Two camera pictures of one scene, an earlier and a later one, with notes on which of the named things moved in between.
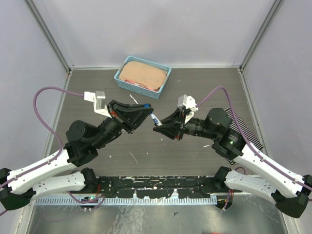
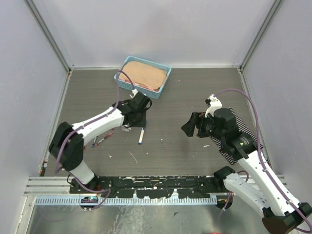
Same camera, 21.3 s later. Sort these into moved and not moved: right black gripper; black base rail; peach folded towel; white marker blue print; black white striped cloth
Moved: white marker blue print; right black gripper
Not moved: peach folded towel; black base rail; black white striped cloth
